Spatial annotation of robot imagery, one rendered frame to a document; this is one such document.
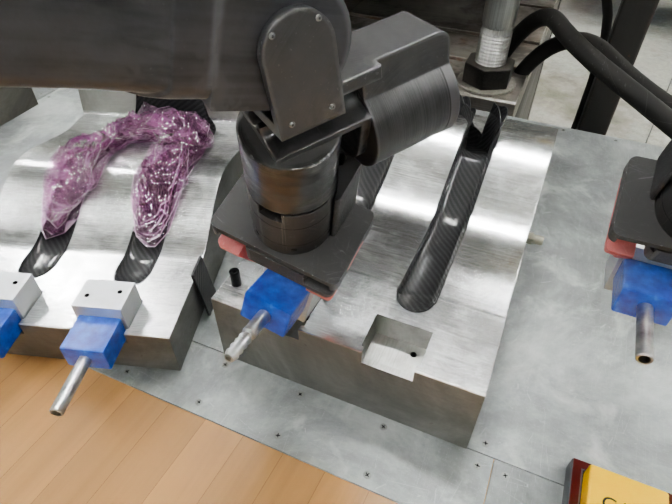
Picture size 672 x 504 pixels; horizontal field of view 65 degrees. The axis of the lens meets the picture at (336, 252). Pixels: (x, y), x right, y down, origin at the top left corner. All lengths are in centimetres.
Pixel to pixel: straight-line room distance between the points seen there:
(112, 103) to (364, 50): 61
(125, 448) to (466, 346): 32
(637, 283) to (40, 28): 43
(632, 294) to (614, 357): 17
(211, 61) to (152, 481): 39
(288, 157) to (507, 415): 37
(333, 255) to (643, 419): 36
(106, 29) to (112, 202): 47
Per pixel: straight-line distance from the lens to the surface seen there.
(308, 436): 52
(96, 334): 55
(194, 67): 23
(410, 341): 50
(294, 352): 51
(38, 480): 57
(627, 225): 42
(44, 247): 69
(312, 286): 38
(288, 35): 23
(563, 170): 89
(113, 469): 55
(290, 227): 33
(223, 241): 41
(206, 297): 61
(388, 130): 30
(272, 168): 28
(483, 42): 109
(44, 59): 23
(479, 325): 50
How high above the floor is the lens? 127
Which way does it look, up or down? 44 degrees down
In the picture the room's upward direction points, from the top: straight up
